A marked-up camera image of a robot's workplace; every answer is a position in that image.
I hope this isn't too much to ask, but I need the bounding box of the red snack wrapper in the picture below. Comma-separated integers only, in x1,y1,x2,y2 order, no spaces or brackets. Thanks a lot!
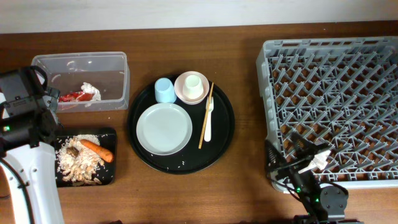
59,91,94,102

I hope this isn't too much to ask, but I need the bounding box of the round black tray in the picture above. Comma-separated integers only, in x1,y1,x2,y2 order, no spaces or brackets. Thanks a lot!
126,82,235,175

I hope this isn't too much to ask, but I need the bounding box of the light blue cup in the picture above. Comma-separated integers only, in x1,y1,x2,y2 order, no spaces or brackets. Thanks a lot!
154,78,177,103

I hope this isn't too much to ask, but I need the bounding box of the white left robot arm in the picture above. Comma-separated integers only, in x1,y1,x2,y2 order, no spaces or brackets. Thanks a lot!
1,65,64,223

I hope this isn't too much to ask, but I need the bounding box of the orange carrot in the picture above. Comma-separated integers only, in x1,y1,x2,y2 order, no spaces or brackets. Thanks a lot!
80,139,114,163

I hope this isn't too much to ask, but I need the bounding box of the white tissue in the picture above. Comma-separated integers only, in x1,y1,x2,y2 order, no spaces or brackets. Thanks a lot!
81,82,101,101

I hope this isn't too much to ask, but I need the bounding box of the pink bowl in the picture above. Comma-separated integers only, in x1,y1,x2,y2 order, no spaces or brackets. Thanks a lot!
174,71,210,105

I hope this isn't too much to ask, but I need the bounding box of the brown pine cone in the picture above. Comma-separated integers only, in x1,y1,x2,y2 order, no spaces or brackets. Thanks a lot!
66,146,80,158

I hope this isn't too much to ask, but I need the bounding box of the white cup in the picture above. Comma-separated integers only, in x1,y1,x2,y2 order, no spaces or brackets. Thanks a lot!
183,75,203,100

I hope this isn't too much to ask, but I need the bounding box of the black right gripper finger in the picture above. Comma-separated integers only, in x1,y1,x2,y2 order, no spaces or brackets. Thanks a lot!
265,140,285,171
290,132,329,151

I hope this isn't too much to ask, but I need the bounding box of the white plastic fork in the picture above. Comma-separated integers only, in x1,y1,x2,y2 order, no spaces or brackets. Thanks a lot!
204,97,214,142

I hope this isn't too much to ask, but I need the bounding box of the wooden chopstick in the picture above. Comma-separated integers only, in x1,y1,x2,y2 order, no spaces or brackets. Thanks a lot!
198,82,214,149

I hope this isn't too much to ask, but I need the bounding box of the rice and nutshell pile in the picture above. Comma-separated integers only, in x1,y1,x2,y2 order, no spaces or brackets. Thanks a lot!
55,134,105,187

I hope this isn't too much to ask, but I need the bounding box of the rectangular black tray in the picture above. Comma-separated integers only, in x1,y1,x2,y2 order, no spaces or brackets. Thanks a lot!
54,128,117,187

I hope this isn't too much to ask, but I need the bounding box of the grey round plate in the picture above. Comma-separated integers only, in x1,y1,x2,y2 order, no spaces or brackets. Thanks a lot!
136,103,193,156

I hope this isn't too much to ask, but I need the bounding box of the clear plastic bin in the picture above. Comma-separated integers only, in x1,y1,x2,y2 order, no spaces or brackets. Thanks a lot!
32,52,130,113

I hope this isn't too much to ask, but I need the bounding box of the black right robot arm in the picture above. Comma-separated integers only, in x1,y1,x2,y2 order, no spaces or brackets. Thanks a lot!
265,133,358,224

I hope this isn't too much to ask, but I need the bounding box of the grey dishwasher rack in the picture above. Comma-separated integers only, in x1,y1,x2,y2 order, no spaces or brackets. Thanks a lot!
256,36,397,189

